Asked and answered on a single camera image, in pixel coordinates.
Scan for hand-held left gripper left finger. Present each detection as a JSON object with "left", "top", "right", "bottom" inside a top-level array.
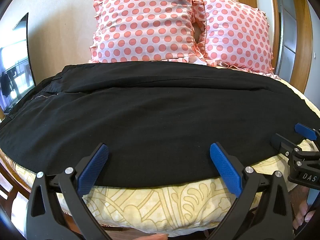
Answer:
[{"left": 26, "top": 143, "right": 114, "bottom": 240}]

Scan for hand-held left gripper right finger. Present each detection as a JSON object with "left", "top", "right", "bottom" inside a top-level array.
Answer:
[{"left": 207, "top": 142, "right": 293, "bottom": 240}]

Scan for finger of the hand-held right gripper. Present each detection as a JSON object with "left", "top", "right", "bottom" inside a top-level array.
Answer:
[
  {"left": 294, "top": 123, "right": 320, "bottom": 141},
  {"left": 271, "top": 133, "right": 320, "bottom": 161}
]

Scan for black pants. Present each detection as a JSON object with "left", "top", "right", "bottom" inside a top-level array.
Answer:
[{"left": 0, "top": 62, "right": 320, "bottom": 188}]

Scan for person's right hand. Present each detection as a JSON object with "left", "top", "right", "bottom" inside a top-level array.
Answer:
[{"left": 291, "top": 187, "right": 317, "bottom": 231}]

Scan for person's left hand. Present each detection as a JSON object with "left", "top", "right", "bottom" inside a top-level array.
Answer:
[{"left": 136, "top": 233, "right": 168, "bottom": 240}]

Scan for yellow patterned bed sheet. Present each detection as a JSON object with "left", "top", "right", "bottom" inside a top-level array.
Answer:
[{"left": 0, "top": 64, "right": 320, "bottom": 238}]

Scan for wooden framed door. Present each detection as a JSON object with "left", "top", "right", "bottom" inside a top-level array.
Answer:
[{"left": 268, "top": 0, "right": 314, "bottom": 93}]

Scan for small pink polka dot pillow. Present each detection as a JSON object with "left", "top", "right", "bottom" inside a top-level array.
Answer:
[{"left": 192, "top": 0, "right": 282, "bottom": 79}]

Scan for flat screen television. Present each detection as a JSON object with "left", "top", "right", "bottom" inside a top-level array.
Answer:
[{"left": 0, "top": 12, "right": 36, "bottom": 113}]

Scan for large pink polka dot pillow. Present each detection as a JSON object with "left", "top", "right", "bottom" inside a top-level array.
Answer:
[{"left": 88, "top": 0, "right": 208, "bottom": 66}]

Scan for wooden bed frame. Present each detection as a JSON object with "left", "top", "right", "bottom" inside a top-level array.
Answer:
[{"left": 0, "top": 150, "right": 75, "bottom": 233}]

